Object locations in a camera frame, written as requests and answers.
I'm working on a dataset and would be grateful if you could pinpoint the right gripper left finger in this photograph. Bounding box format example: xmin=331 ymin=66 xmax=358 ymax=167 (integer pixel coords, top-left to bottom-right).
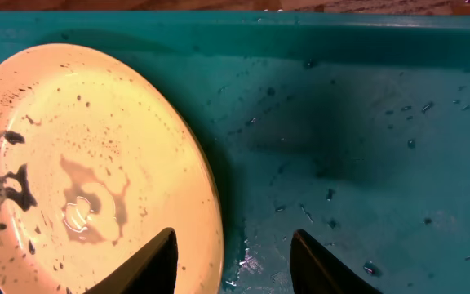
xmin=86 ymin=227 xmax=178 ymax=294

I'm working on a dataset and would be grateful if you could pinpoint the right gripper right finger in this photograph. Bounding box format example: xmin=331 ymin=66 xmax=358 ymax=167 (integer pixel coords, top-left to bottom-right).
xmin=290 ymin=229 xmax=380 ymax=294

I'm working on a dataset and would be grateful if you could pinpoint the green rimmed plate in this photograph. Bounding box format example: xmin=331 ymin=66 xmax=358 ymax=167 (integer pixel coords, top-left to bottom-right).
xmin=0 ymin=44 xmax=224 ymax=293

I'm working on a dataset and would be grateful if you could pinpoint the teal plastic serving tray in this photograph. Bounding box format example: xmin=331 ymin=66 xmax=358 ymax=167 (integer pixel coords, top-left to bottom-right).
xmin=0 ymin=11 xmax=470 ymax=293

